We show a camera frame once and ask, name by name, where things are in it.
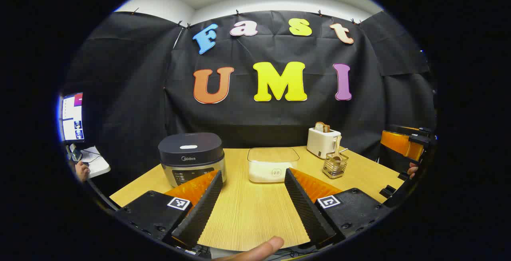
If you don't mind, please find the metal wire chopstick holder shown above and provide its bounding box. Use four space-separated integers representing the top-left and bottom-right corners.
322 152 349 179

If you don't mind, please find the clear plastic rice container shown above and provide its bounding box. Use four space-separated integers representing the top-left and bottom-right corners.
247 147 300 184

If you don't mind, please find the small grey desk device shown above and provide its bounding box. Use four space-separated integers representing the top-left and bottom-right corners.
67 143 83 162

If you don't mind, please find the computer monitor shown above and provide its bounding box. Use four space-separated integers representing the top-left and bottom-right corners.
60 92 85 142

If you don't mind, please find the white side table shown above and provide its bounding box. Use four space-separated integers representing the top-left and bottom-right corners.
78 146 111 179

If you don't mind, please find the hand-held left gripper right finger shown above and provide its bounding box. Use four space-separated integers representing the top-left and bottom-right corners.
284 167 394 249

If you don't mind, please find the black and silver rice cooker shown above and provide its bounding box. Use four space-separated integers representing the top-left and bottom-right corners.
158 132 227 188

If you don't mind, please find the wooden spoon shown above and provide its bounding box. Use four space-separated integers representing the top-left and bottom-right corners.
331 134 343 166

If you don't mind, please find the black backdrop cloth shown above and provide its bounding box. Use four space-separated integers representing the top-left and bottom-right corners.
60 10 436 198

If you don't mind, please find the white toaster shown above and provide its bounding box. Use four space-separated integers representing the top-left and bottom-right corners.
307 127 342 159

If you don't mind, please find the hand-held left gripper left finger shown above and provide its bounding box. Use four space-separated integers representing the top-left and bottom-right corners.
114 169 224 249

